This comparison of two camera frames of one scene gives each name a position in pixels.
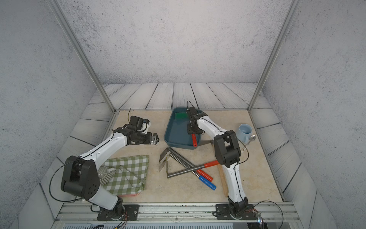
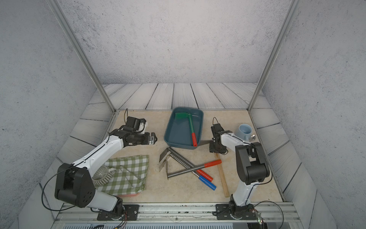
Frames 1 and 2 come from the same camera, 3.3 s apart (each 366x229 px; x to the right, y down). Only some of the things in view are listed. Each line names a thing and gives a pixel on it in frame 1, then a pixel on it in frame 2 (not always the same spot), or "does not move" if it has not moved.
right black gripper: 189,130 → 211,148
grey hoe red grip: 176,172 does not move
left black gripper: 149,140 does not move
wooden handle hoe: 222,176 does not move
